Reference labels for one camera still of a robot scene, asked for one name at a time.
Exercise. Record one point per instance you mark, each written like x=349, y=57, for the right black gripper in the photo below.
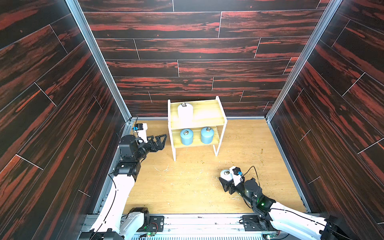
x=230, y=184

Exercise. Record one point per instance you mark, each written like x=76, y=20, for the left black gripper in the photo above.
x=158, y=147

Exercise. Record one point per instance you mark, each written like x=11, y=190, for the white tea canister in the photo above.
x=226, y=175
x=185, y=112

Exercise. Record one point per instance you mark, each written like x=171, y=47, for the blue tea canister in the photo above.
x=187, y=137
x=207, y=135

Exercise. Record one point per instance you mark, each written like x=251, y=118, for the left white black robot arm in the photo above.
x=109, y=224

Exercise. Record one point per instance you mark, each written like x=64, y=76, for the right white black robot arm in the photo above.
x=273, y=216

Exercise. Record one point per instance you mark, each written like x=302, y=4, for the white wooden two-tier shelf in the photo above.
x=207, y=113

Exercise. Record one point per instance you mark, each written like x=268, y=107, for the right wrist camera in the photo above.
x=237, y=178

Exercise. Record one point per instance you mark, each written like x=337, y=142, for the aluminium front rail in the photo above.
x=208, y=227

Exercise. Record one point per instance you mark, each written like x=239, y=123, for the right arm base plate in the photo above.
x=253, y=223

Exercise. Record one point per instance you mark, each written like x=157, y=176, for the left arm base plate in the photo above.
x=153, y=223

